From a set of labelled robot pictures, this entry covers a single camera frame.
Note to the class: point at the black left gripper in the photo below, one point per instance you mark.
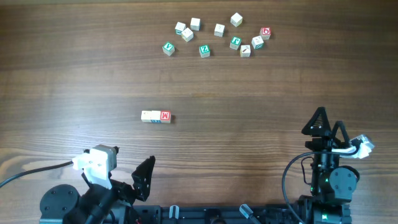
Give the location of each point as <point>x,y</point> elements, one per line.
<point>141,184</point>

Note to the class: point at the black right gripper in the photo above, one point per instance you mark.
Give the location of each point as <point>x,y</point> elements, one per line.
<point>328,142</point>

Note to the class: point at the blue sided letter block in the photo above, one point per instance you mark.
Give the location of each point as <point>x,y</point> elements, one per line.
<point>146,116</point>

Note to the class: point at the white block blue side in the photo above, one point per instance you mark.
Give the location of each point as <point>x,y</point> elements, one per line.
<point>155,116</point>

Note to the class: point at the red letter M block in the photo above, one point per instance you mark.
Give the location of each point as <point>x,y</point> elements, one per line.
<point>165,117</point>

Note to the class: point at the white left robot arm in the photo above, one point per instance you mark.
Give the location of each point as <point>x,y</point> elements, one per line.
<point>63,203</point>

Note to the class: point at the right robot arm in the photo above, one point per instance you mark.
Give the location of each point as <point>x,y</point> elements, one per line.
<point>332,185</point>

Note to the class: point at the white block green side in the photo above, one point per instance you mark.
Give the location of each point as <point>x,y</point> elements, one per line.
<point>257,42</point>

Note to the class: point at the red letter O block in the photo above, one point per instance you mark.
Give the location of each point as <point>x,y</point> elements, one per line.
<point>265,33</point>

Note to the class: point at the hammer picture yellow block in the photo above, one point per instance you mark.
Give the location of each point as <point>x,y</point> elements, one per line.
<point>245,50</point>

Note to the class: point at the green letter J block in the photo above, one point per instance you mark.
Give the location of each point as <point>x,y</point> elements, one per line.
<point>235,43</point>

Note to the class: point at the green letter V block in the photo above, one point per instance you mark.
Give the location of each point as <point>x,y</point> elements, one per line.
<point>168,48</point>

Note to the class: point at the green letter Z block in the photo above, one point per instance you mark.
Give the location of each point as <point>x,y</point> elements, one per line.
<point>204,51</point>

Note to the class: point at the plain white corner block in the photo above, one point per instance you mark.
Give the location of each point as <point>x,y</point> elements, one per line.
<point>236,19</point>

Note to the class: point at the white picture wooden block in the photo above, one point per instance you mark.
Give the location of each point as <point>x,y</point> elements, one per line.
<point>219,30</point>

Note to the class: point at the yellow sided wooden block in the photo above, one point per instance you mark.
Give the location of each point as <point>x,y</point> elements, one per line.
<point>187,34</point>

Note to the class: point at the teal sided white block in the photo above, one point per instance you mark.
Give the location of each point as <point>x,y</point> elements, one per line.
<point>179,28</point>

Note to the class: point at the plain white wooden block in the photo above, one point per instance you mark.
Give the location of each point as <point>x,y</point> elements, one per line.
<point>195,23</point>

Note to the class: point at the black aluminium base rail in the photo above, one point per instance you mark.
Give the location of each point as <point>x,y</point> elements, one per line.
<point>269,214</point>

